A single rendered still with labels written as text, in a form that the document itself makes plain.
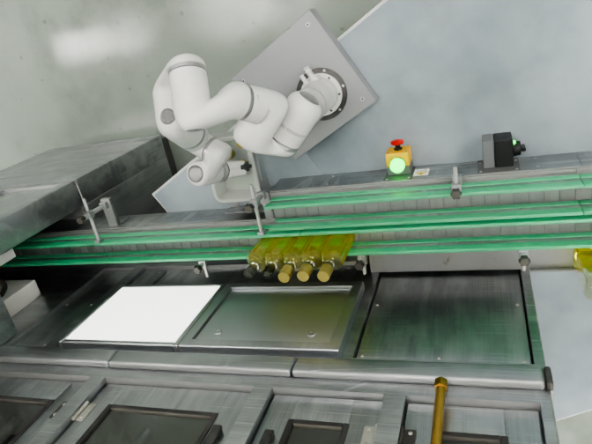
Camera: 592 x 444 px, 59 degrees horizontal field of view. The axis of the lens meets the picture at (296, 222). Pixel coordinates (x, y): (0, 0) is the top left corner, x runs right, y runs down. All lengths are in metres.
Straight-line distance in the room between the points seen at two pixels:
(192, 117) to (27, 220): 1.05
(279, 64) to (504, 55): 0.63
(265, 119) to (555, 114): 0.83
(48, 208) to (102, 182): 0.32
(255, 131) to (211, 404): 0.67
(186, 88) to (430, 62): 0.75
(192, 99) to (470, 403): 0.88
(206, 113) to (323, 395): 0.70
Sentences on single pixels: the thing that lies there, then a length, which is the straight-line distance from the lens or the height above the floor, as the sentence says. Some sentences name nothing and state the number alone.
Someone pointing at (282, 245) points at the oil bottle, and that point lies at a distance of 1.60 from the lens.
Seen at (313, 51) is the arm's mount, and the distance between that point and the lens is 1.61.
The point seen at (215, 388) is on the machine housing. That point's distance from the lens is 1.42.
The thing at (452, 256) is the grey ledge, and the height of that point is 0.88.
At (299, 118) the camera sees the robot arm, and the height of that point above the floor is 1.12.
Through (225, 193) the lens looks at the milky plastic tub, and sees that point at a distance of 1.86.
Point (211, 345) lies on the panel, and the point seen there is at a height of 1.32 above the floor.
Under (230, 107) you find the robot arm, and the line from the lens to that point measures 1.17.
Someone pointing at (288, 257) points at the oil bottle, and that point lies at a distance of 1.53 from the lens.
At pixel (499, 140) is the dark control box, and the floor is 0.83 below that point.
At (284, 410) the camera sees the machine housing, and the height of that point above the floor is 1.49.
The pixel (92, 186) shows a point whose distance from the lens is 2.32.
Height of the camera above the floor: 2.35
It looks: 59 degrees down
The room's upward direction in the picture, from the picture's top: 145 degrees counter-clockwise
